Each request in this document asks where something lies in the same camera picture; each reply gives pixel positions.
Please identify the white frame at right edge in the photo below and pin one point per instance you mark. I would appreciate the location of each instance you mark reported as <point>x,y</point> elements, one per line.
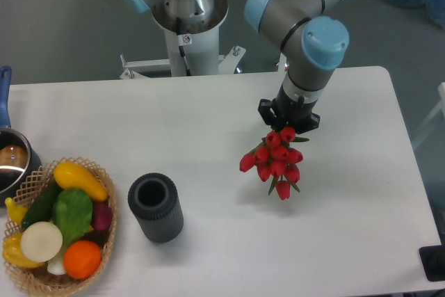
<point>430,122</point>

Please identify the green lettuce leaf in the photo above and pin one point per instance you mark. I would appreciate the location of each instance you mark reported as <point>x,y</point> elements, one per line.
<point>72,214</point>

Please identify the yellow squash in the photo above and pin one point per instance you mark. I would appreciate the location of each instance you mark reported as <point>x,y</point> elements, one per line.
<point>71,175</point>

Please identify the red tulip bouquet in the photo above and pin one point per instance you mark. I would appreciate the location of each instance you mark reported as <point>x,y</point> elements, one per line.
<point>276,161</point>

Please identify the orange fruit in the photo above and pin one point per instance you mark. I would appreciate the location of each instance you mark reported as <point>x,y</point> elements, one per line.
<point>82,259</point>

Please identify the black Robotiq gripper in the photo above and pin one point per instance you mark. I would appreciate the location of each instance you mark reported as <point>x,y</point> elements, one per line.
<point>284,111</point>

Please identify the purple red onion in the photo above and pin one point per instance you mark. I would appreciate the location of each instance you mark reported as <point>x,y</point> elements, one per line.
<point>102,216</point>

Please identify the blue handled saucepan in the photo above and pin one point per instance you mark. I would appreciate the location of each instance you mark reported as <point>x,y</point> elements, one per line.
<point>18,158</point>

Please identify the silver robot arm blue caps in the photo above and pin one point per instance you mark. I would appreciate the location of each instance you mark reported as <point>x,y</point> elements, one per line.
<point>313,44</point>

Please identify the dark green cucumber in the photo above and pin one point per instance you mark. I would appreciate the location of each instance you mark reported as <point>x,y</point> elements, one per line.
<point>42,207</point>

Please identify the black device at table edge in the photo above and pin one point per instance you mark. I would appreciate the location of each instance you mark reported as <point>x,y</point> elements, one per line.
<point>432,259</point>

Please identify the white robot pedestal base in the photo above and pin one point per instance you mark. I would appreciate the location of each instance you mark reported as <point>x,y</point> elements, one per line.
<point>189,54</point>

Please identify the woven wicker basket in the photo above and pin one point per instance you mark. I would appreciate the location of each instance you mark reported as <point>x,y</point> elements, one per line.
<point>37,281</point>

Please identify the yellow bell pepper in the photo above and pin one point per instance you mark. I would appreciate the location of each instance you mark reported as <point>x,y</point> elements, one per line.
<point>13,254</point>

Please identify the dark grey ribbed vase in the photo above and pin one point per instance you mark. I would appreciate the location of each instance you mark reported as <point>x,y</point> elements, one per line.
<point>154,200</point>

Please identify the white round radish slice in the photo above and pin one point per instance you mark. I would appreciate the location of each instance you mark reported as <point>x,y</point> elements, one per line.
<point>41,241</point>

